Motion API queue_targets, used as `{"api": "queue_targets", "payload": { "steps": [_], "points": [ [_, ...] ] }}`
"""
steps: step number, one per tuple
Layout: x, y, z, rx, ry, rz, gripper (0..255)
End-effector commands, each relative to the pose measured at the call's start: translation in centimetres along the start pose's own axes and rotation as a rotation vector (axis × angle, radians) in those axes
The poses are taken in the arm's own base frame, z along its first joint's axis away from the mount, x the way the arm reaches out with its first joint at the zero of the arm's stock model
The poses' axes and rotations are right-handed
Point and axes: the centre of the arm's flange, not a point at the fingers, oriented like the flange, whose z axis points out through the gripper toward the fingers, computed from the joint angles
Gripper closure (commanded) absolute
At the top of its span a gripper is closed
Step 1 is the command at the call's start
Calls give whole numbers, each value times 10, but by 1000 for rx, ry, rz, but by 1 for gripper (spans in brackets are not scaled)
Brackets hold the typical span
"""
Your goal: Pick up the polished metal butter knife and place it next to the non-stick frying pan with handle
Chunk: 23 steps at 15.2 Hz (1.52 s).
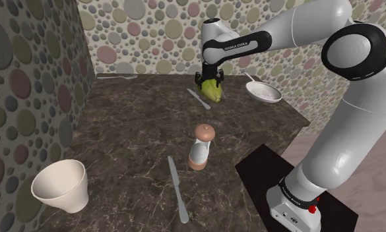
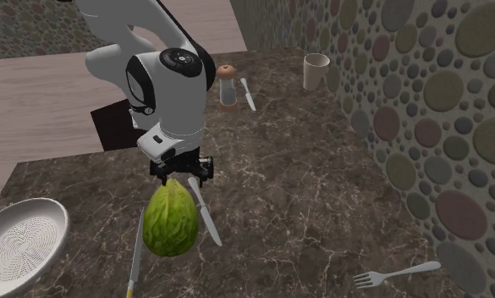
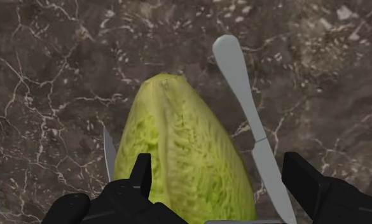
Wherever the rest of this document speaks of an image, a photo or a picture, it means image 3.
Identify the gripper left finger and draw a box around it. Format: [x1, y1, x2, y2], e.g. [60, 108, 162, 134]
[41, 153, 188, 224]

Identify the grey table knife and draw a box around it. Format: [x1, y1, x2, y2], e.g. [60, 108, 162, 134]
[212, 34, 298, 224]

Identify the grey knife blade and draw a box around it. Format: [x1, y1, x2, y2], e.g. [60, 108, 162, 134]
[102, 125, 117, 183]

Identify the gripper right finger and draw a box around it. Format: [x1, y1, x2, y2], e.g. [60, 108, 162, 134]
[280, 151, 372, 224]

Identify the green lettuce head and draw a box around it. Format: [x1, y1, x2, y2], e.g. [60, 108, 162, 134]
[113, 73, 258, 224]

